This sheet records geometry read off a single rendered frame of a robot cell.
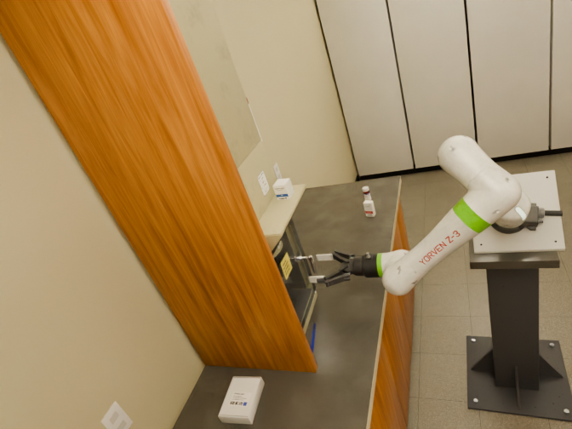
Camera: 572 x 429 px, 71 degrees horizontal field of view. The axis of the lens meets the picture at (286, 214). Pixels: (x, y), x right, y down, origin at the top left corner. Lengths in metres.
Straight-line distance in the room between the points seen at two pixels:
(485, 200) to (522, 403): 1.48
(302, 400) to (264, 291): 0.42
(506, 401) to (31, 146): 2.38
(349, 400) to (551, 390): 1.39
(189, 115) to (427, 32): 3.27
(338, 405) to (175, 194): 0.87
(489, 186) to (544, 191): 0.70
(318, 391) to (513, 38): 3.43
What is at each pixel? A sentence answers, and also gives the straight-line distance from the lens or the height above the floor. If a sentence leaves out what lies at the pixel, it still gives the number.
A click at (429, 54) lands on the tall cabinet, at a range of 4.15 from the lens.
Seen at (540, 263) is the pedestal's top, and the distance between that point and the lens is 1.89.
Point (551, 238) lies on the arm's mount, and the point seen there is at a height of 0.98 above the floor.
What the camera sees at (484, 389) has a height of 0.02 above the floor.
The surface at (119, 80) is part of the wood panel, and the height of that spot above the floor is 2.07.
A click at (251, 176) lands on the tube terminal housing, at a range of 1.36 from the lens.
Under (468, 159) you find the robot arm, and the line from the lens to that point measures 1.32.
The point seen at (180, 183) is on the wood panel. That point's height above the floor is 1.77.
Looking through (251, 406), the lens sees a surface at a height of 0.98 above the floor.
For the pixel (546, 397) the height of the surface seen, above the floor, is 0.02.
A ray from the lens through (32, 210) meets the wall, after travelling 1.29.
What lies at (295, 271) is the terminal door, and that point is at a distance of 1.60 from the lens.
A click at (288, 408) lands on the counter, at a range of 1.53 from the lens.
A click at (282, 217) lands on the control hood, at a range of 1.33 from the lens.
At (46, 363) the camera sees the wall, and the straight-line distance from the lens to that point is 1.33.
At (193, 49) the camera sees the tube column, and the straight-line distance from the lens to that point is 1.23.
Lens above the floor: 2.15
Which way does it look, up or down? 29 degrees down
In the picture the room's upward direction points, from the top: 20 degrees counter-clockwise
